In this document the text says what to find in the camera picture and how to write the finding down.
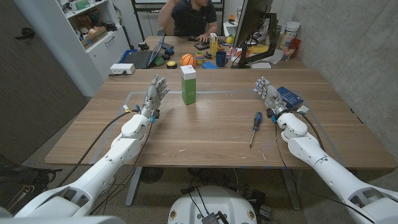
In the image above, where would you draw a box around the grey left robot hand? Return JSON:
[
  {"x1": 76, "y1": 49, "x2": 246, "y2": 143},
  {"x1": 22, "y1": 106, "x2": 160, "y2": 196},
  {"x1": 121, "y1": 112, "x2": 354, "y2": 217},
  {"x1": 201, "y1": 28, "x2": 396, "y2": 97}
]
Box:
[{"x1": 141, "y1": 73, "x2": 170, "y2": 119}]

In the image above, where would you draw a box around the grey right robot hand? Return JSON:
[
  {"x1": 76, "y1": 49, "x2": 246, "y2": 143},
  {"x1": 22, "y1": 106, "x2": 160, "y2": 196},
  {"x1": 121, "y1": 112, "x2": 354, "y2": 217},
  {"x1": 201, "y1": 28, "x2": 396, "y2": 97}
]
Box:
[{"x1": 254, "y1": 76, "x2": 289, "y2": 117}]

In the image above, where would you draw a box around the dark blue flat box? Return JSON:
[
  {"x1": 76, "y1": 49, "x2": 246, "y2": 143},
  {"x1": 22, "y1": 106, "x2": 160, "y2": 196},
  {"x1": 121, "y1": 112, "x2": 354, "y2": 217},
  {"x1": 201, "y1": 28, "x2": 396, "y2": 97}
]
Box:
[{"x1": 276, "y1": 86, "x2": 305, "y2": 110}]

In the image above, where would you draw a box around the white flat box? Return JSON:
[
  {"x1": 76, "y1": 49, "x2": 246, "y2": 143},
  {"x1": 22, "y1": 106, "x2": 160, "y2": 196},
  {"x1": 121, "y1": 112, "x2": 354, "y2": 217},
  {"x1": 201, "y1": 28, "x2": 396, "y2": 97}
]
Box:
[{"x1": 249, "y1": 62, "x2": 272, "y2": 70}]

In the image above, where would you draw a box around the green white straw box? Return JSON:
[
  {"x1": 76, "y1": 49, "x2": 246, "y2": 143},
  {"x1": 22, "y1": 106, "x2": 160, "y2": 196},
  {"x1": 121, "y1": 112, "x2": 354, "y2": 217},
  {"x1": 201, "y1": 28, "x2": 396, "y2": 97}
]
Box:
[{"x1": 180, "y1": 65, "x2": 197, "y2": 106}]

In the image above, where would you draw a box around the white power box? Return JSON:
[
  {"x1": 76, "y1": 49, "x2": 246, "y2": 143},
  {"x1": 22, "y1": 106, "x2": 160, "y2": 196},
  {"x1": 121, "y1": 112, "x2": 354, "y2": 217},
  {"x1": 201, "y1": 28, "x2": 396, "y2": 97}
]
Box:
[{"x1": 109, "y1": 63, "x2": 136, "y2": 76}]

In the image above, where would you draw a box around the cardboard box with items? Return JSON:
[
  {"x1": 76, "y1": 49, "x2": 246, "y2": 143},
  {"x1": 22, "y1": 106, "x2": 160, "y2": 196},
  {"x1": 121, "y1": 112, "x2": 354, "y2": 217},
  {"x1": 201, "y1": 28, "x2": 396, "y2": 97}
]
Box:
[{"x1": 80, "y1": 26, "x2": 108, "y2": 50}]

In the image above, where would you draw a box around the open black laptop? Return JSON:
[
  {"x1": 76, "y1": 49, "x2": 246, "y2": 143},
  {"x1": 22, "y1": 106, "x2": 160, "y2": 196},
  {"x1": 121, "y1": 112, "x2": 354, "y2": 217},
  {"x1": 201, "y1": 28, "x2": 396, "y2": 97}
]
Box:
[{"x1": 122, "y1": 35, "x2": 166, "y2": 70}]

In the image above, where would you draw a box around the clear glass cup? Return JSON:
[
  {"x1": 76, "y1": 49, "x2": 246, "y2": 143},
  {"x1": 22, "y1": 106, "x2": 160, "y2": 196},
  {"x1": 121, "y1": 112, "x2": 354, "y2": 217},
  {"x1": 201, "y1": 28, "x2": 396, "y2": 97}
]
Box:
[{"x1": 281, "y1": 45, "x2": 295, "y2": 62}]

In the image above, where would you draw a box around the yellow toy banana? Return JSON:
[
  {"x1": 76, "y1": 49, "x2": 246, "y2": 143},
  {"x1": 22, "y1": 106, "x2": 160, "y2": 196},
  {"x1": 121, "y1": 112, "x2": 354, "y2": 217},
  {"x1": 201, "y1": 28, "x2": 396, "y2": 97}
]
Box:
[{"x1": 248, "y1": 44, "x2": 270, "y2": 55}]

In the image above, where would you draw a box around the small orange basketball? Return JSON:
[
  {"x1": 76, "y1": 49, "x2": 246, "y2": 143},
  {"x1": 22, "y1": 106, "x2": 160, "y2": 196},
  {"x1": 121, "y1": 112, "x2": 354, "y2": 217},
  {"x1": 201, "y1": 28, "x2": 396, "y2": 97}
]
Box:
[{"x1": 180, "y1": 53, "x2": 197, "y2": 68}]

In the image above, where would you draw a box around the red cup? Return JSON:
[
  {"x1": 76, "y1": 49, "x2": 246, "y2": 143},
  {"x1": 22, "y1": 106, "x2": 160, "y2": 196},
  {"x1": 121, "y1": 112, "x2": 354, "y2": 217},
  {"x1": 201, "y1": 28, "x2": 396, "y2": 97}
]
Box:
[{"x1": 290, "y1": 37, "x2": 302, "y2": 59}]

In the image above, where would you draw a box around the dark blue mug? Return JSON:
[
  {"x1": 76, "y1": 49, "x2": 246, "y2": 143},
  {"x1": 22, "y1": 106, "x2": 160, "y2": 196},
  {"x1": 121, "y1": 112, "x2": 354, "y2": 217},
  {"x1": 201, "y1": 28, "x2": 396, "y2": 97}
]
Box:
[{"x1": 215, "y1": 50, "x2": 229, "y2": 68}]

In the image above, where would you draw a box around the white plastic jar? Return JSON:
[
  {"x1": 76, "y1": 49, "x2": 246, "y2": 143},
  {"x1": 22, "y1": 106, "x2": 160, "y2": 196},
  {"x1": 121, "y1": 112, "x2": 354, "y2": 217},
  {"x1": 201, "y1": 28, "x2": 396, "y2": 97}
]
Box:
[{"x1": 279, "y1": 21, "x2": 302, "y2": 50}]

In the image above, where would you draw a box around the black calculator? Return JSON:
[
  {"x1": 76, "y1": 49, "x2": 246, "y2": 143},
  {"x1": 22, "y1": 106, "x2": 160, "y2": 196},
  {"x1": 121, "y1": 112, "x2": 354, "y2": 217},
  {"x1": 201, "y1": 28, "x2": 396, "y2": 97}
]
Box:
[{"x1": 193, "y1": 41, "x2": 211, "y2": 52}]

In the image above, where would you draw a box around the yellow tall carton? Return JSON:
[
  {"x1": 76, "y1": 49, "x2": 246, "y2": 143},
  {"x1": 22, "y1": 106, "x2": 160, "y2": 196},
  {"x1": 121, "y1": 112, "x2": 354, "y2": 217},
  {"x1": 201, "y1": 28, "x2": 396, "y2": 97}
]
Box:
[{"x1": 208, "y1": 32, "x2": 219, "y2": 57}]

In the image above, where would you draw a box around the black computer monitor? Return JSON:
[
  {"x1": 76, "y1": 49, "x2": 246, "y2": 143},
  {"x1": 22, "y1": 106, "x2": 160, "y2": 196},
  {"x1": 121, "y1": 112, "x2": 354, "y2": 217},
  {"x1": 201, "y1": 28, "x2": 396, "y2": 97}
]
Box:
[{"x1": 233, "y1": 0, "x2": 275, "y2": 49}]

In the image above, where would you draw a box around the person in dark shirt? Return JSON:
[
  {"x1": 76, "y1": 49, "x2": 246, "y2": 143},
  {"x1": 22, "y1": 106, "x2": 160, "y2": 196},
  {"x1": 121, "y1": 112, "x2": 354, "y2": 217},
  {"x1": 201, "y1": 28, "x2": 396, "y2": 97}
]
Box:
[{"x1": 156, "y1": 0, "x2": 219, "y2": 44}]

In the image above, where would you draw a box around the grey table leg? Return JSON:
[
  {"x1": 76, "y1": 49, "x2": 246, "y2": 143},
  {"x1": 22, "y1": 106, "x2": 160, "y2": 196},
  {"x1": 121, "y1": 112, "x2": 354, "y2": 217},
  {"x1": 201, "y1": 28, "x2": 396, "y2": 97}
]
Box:
[
  {"x1": 280, "y1": 167, "x2": 302, "y2": 212},
  {"x1": 125, "y1": 166, "x2": 144, "y2": 207}
]

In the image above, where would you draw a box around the white shelf cabinet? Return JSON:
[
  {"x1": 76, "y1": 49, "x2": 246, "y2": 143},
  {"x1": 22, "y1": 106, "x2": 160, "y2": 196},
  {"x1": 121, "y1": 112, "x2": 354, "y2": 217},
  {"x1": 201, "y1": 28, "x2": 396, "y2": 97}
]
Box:
[{"x1": 13, "y1": 0, "x2": 132, "y2": 98}]

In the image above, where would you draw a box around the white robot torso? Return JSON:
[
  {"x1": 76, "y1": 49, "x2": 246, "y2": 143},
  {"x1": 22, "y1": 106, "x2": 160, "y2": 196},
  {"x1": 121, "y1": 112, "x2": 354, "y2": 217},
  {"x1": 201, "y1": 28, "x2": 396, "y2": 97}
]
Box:
[{"x1": 167, "y1": 185, "x2": 259, "y2": 224}]

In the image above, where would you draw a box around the black bag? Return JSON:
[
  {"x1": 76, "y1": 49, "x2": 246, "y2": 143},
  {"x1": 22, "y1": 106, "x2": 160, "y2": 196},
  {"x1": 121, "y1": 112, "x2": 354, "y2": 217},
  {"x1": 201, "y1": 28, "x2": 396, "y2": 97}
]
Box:
[{"x1": 0, "y1": 154, "x2": 63, "y2": 216}]

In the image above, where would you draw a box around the blue black handled screwdriver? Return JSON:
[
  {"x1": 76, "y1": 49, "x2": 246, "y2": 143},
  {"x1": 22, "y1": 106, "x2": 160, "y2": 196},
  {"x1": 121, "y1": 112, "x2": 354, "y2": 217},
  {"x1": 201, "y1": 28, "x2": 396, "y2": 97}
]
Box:
[{"x1": 249, "y1": 111, "x2": 264, "y2": 149}]

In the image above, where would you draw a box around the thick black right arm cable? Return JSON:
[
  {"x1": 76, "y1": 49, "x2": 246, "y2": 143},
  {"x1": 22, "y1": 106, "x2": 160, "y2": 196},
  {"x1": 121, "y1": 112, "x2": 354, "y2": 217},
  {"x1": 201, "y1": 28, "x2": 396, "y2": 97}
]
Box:
[{"x1": 298, "y1": 112, "x2": 326, "y2": 152}]

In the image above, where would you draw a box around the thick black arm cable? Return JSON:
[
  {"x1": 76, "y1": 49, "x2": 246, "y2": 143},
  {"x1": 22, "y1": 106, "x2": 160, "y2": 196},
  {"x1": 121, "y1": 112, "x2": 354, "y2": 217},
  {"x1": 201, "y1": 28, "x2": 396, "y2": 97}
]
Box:
[
  {"x1": 298, "y1": 112, "x2": 326, "y2": 152},
  {"x1": 57, "y1": 109, "x2": 139, "y2": 188}
]

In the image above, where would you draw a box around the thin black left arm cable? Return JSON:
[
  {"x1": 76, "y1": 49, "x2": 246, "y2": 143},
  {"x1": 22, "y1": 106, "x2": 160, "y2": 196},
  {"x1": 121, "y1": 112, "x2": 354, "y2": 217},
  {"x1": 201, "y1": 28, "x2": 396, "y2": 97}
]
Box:
[{"x1": 88, "y1": 121, "x2": 154, "y2": 216}]

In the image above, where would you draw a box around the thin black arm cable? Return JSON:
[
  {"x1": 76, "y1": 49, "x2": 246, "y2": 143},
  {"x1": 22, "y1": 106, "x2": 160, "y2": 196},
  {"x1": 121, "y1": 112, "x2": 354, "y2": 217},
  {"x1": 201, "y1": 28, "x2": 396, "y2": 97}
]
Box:
[
  {"x1": 88, "y1": 121, "x2": 154, "y2": 216},
  {"x1": 272, "y1": 121, "x2": 377, "y2": 224}
]

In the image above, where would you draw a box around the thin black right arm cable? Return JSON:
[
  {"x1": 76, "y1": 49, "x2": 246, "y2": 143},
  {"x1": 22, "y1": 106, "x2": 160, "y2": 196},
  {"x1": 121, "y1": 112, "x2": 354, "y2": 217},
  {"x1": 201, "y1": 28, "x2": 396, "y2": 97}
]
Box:
[{"x1": 272, "y1": 121, "x2": 377, "y2": 224}]

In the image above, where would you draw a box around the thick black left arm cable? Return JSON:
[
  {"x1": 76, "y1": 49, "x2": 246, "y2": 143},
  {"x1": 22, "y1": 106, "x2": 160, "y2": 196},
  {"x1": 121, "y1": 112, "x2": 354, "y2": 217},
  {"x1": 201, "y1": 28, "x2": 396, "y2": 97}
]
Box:
[{"x1": 57, "y1": 109, "x2": 139, "y2": 188}]

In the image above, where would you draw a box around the black door handle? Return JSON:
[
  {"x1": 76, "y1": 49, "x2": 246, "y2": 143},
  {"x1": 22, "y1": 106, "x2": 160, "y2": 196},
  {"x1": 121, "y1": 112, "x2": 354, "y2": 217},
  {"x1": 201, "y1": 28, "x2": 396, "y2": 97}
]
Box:
[{"x1": 14, "y1": 27, "x2": 36, "y2": 40}]

